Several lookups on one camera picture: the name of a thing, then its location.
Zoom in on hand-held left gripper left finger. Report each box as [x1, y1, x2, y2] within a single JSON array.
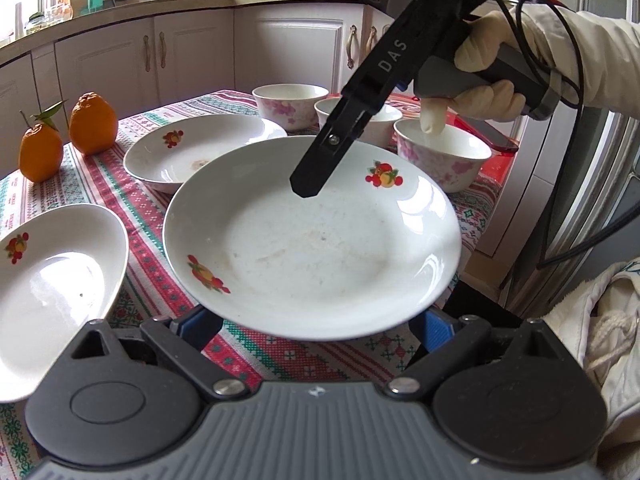
[[70, 304, 251, 403]]

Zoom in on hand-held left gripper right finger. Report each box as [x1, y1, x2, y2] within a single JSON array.
[[382, 307, 563, 403]]

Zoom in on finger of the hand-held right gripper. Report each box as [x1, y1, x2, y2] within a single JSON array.
[[350, 102, 388, 143], [290, 82, 373, 199]]

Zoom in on white bowl with pink flowers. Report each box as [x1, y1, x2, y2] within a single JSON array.
[[393, 119, 493, 194], [314, 97, 404, 149], [251, 84, 329, 134]]

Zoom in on white plate with fruit print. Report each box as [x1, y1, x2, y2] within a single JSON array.
[[123, 114, 288, 194], [162, 135, 463, 341], [0, 203, 130, 404]]

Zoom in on person's right forearm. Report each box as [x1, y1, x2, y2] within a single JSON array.
[[520, 0, 640, 111]]

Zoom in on person's right hand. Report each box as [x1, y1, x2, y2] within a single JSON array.
[[419, 10, 528, 136]]

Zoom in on red green patterned tablecloth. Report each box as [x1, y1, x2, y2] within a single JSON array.
[[0, 89, 503, 480]]

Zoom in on red flat box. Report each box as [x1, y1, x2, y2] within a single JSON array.
[[385, 92, 518, 173]]

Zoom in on white kitchen cabinets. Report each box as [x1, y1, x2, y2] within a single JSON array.
[[0, 2, 401, 181]]

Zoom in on bumpy orange without leaf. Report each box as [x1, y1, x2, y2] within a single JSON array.
[[69, 92, 119, 156]]

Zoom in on orange with green leaf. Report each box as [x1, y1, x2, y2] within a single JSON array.
[[19, 100, 68, 184]]

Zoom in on silver refrigerator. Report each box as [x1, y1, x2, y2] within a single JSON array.
[[500, 0, 640, 311]]

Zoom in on beige kitchen countertop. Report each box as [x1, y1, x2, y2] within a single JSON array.
[[0, 0, 368, 66]]

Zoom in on black cable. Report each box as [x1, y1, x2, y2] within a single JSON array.
[[492, 0, 640, 269]]

